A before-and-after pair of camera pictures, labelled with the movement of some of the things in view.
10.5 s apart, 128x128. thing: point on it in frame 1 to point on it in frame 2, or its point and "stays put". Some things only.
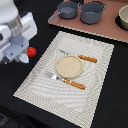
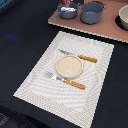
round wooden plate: [69, 66] stays put
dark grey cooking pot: [91, 11] stays put
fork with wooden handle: [64, 80] stays put
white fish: [24, 58] to [67, 9]
